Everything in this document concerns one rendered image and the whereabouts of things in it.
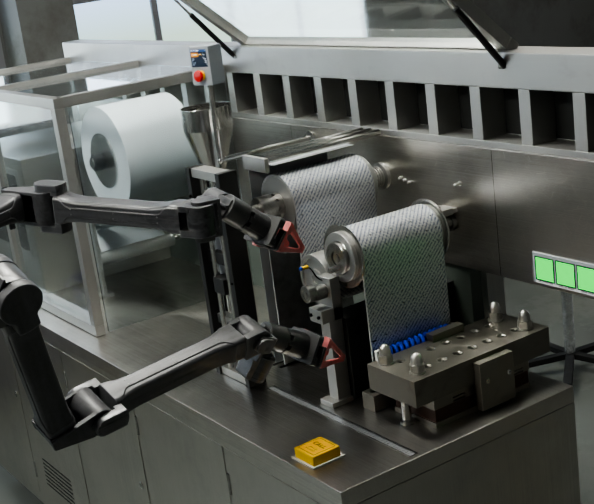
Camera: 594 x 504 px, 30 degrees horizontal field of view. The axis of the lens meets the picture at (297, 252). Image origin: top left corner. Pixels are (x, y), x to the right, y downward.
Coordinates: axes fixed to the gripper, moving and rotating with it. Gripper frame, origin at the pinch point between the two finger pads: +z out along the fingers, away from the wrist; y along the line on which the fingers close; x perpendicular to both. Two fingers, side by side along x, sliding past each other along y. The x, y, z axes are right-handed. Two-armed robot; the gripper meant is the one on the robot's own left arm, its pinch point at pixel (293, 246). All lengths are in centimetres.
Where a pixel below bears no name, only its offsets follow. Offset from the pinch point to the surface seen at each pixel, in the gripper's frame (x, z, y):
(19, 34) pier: 73, 27, -324
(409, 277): 6.7, 29.3, 4.7
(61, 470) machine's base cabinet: -82, 51, -143
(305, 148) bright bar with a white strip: 26.1, 8.3, -25.4
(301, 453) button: -38.9, 15.1, 13.5
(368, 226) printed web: 12.3, 15.3, 1.1
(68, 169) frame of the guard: 2, -14, -97
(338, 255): 3.6, 12.6, -0.8
